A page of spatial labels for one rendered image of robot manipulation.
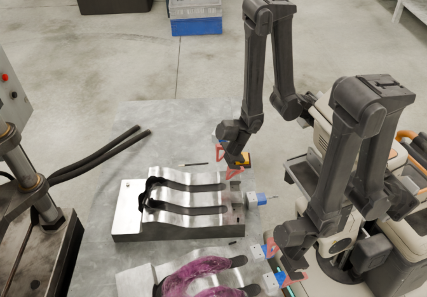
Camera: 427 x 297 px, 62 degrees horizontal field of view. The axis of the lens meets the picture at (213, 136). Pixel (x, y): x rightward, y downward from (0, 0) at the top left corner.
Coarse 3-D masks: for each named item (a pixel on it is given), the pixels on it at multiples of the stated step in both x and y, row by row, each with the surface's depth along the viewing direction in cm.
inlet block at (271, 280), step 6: (264, 276) 115; (270, 276) 115; (276, 276) 117; (282, 276) 116; (264, 282) 116; (270, 282) 114; (276, 282) 114; (282, 282) 115; (270, 288) 112; (276, 288) 114
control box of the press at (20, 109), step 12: (0, 48) 130; (0, 60) 129; (0, 72) 129; (12, 72) 137; (0, 84) 129; (12, 84) 136; (0, 96) 128; (12, 96) 135; (24, 96) 145; (0, 108) 128; (12, 108) 136; (24, 108) 144; (12, 120) 135; (24, 120) 144
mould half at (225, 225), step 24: (168, 168) 145; (120, 192) 145; (168, 192) 137; (216, 192) 140; (240, 192) 139; (120, 216) 137; (144, 216) 128; (168, 216) 129; (192, 216) 133; (216, 216) 132; (240, 216) 131; (120, 240) 134; (144, 240) 135
